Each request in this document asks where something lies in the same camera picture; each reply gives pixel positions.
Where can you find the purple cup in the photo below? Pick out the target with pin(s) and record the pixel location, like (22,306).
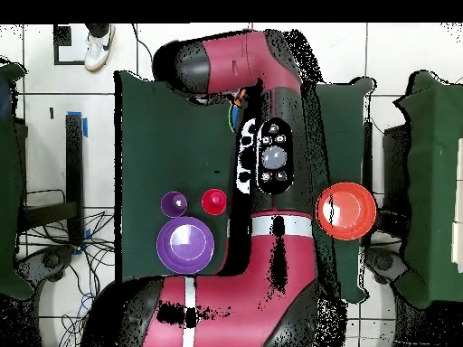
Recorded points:
(174,204)

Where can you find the green bowl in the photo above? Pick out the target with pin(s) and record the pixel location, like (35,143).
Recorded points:
(229,121)

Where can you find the person's foot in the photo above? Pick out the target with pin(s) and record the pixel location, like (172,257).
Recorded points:
(97,50)

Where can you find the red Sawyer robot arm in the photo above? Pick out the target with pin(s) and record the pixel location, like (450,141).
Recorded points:
(253,289)

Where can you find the purple bowl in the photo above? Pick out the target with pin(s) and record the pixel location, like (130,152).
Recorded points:
(184,245)

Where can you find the large orange bowl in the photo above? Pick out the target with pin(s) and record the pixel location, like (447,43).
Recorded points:
(346,211)

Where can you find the green clothed side table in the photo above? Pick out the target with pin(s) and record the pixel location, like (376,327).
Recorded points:
(7,180)
(434,180)

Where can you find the red cup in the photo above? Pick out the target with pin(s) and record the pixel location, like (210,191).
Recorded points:
(213,201)

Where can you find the black equipment stand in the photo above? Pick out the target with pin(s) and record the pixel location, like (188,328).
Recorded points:
(74,162)
(396,162)

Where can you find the dark green table cloth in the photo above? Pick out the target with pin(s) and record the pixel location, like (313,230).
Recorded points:
(162,144)

